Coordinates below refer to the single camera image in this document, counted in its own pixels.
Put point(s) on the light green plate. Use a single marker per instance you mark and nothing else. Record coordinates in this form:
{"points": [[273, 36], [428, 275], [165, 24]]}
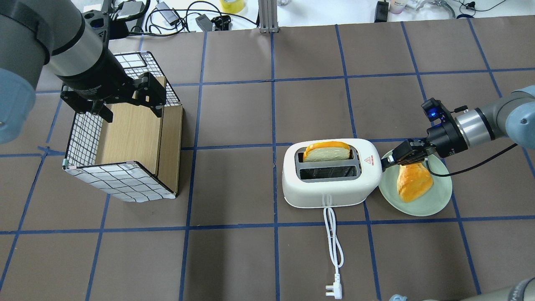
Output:
{"points": [[430, 203]]}

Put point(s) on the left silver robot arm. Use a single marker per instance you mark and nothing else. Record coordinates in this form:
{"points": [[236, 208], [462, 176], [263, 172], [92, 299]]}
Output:
{"points": [[74, 47]]}

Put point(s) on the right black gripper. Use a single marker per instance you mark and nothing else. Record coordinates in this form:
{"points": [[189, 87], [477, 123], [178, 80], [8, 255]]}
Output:
{"points": [[446, 138]]}

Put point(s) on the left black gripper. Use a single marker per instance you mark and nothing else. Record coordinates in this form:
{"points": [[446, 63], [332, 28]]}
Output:
{"points": [[101, 72]]}

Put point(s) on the black power adapter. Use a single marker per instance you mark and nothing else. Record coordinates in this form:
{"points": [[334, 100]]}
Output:
{"points": [[381, 12]]}

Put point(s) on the yellow tape roll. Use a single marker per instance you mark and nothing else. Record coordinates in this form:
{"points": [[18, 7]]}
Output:
{"points": [[232, 6]]}

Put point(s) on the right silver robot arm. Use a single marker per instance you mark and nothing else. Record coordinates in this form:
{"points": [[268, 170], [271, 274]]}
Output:
{"points": [[511, 116]]}

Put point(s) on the wooden box with grid cloth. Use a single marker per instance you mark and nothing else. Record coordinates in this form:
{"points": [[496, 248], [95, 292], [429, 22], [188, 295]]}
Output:
{"points": [[136, 157]]}

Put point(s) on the white two-slot toaster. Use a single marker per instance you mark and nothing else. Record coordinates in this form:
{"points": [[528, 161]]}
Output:
{"points": [[331, 183]]}

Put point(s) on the bread slice in toaster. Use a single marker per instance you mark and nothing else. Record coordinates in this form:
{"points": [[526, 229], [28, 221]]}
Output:
{"points": [[326, 151]]}

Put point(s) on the aluminium frame post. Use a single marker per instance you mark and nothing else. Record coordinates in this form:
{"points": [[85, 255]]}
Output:
{"points": [[268, 18]]}

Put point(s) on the white purple cup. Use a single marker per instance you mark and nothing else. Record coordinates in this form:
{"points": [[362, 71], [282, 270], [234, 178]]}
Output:
{"points": [[397, 6]]}

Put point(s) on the orange bread on plate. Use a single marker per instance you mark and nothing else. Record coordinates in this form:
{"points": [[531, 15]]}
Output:
{"points": [[413, 182]]}

